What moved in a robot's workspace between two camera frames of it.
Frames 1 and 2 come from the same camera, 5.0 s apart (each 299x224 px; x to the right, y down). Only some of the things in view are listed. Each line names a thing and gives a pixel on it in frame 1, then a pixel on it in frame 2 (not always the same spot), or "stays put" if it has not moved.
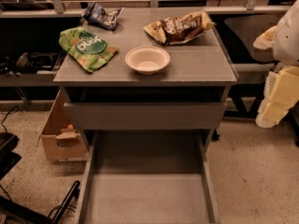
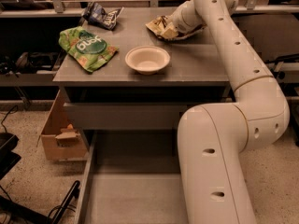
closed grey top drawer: x=147 y=116 stays put
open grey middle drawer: x=149 y=176 stays put
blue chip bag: x=95 y=14 stays put
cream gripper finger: x=266 y=41 -> x=170 y=34
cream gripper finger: x=269 y=114 -> x=163 y=21
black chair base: x=12 y=212 stays put
